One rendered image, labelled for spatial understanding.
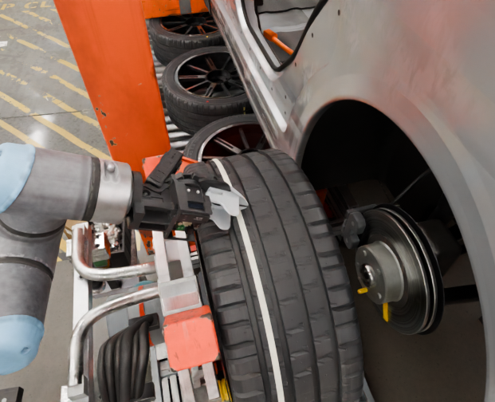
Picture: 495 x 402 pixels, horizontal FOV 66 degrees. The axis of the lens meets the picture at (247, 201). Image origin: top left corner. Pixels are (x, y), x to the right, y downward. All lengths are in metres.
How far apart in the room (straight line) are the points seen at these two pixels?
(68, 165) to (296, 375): 0.47
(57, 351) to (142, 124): 1.25
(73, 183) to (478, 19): 0.52
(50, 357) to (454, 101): 1.81
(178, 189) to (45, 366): 1.50
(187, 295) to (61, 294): 1.48
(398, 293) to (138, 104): 0.77
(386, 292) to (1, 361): 0.77
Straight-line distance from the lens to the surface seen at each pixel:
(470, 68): 0.55
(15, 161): 0.53
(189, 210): 0.55
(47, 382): 1.95
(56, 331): 2.03
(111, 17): 0.88
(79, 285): 0.89
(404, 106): 0.66
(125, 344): 0.73
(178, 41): 2.72
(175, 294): 0.67
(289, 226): 0.67
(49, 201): 0.53
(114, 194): 0.54
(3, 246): 0.60
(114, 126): 1.02
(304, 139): 1.11
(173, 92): 2.20
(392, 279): 0.97
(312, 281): 0.65
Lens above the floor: 1.71
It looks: 50 degrees down
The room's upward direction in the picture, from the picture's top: straight up
